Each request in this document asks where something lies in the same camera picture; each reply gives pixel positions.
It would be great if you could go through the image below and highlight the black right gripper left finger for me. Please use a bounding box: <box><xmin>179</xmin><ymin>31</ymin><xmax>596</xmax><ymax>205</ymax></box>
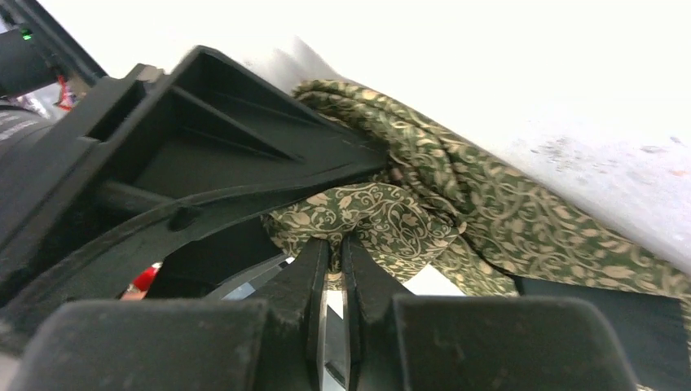
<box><xmin>10</xmin><ymin>238</ymin><xmax>330</xmax><ymax>390</ymax></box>

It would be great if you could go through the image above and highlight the olive floral patterned tie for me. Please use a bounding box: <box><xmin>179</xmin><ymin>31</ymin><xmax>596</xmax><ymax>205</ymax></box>
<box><xmin>262</xmin><ymin>79</ymin><xmax>691</xmax><ymax>391</ymax></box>

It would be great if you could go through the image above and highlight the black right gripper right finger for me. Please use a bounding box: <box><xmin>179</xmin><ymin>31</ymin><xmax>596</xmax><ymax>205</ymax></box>
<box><xmin>341</xmin><ymin>237</ymin><xmax>636</xmax><ymax>390</ymax></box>

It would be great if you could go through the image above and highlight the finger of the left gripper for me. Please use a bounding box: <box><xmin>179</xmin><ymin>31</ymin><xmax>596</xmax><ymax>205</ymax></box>
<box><xmin>95</xmin><ymin>46</ymin><xmax>386</xmax><ymax>216</ymax></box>

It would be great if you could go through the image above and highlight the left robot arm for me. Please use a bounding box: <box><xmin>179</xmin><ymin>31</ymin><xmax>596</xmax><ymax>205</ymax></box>
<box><xmin>1</xmin><ymin>1</ymin><xmax>385</xmax><ymax>390</ymax></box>

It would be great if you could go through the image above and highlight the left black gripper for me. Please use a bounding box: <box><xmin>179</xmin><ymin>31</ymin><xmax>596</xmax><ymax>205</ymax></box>
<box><xmin>1</xmin><ymin>64</ymin><xmax>279</xmax><ymax>356</ymax></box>

